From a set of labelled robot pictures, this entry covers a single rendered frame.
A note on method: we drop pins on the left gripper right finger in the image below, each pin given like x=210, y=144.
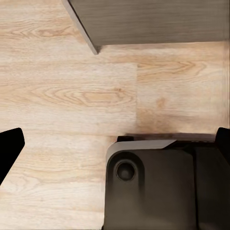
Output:
x=222, y=142

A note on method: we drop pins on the dishwasher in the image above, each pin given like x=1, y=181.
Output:
x=112, y=22

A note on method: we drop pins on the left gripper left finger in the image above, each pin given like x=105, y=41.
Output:
x=11, y=144

